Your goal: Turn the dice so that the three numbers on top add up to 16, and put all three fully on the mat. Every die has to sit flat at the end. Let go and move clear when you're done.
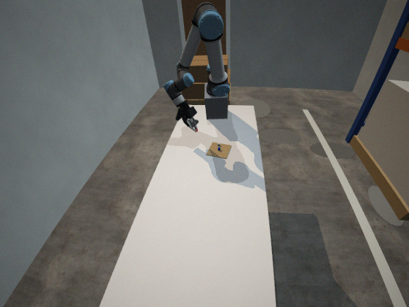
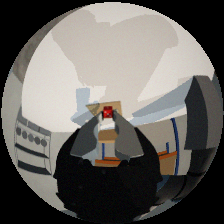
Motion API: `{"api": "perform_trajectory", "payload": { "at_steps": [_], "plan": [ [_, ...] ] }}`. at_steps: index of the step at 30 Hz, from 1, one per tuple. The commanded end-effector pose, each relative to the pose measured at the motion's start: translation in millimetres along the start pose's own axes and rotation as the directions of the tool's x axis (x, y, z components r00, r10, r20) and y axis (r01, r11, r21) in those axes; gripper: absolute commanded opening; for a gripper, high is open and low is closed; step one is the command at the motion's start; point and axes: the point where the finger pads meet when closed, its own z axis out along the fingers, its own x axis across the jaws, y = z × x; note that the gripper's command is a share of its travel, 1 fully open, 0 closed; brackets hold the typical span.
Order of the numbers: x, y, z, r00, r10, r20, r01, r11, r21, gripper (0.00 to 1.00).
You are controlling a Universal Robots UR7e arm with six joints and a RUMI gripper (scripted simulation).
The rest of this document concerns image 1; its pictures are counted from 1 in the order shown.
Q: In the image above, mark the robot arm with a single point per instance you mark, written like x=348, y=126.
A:
x=209, y=23

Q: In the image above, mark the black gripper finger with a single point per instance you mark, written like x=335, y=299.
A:
x=194, y=120
x=189, y=123

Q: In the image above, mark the tan square mat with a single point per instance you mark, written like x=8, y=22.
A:
x=223, y=153

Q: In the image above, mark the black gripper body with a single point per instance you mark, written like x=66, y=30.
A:
x=186, y=109

